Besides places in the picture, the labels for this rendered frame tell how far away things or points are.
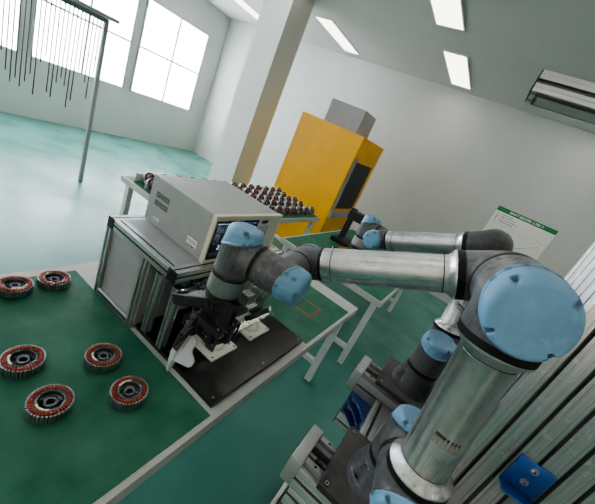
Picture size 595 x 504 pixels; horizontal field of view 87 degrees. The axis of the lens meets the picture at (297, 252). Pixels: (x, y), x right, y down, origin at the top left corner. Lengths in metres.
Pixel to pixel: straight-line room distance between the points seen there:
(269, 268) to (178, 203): 0.82
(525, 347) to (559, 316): 0.06
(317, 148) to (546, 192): 3.63
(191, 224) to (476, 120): 5.67
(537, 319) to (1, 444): 1.18
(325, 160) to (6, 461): 4.53
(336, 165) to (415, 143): 2.08
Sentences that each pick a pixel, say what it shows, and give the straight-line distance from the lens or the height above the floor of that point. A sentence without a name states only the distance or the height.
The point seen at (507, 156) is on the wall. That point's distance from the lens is 6.32.
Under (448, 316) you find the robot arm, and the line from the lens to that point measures 1.35.
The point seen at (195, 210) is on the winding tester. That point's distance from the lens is 1.27.
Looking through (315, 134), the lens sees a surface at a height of 1.71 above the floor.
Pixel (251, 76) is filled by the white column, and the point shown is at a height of 2.08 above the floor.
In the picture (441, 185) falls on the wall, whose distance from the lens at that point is 6.30.
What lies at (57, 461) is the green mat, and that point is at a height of 0.75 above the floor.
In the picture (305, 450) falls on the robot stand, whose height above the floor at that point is 0.99.
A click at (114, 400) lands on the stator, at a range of 1.19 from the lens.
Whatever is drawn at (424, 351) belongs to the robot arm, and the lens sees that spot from 1.25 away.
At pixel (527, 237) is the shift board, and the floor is 1.63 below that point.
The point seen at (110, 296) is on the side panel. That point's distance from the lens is 1.57.
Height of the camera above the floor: 1.71
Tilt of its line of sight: 20 degrees down
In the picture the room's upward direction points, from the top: 25 degrees clockwise
